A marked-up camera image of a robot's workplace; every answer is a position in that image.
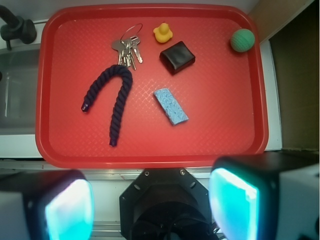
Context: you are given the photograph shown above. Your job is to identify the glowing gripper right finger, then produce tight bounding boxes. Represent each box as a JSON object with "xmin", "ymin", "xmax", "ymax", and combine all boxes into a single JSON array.
[{"xmin": 208, "ymin": 151, "xmax": 320, "ymax": 240}]

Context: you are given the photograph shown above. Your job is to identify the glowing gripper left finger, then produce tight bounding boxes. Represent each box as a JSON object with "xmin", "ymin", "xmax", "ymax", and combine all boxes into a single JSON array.
[{"xmin": 0, "ymin": 170, "xmax": 95, "ymax": 240}]

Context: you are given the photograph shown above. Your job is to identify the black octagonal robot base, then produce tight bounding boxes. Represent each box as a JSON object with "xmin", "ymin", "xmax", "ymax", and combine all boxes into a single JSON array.
[{"xmin": 119, "ymin": 168, "xmax": 219, "ymax": 240}]

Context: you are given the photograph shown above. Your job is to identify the blue sponge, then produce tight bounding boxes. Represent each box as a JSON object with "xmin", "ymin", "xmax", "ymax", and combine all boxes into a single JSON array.
[{"xmin": 153, "ymin": 88, "xmax": 189, "ymax": 126}]

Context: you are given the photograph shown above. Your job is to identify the grey sink basin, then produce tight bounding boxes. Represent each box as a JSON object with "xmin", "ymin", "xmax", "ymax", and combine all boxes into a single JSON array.
[{"xmin": 0, "ymin": 49, "xmax": 40, "ymax": 135}]

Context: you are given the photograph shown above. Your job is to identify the red plastic tray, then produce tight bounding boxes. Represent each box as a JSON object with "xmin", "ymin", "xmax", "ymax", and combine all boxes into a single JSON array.
[{"xmin": 35, "ymin": 3, "xmax": 269, "ymax": 169}]

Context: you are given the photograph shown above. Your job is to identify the green dimpled ball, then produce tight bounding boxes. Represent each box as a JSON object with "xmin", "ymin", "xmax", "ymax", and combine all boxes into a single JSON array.
[{"xmin": 230, "ymin": 28, "xmax": 256, "ymax": 53}]

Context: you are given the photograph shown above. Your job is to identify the yellow rubber duck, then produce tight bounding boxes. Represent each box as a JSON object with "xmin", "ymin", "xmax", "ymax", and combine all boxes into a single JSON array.
[{"xmin": 152, "ymin": 22, "xmax": 173, "ymax": 44}]

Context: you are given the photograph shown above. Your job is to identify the dark blue rope piece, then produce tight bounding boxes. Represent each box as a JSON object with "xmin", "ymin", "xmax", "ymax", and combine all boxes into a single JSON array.
[{"xmin": 80, "ymin": 64, "xmax": 134, "ymax": 148}]

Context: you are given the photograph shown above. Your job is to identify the silver keys on ring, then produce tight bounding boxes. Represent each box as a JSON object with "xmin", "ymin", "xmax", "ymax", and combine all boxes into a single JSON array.
[{"xmin": 111, "ymin": 23, "xmax": 143, "ymax": 71}]

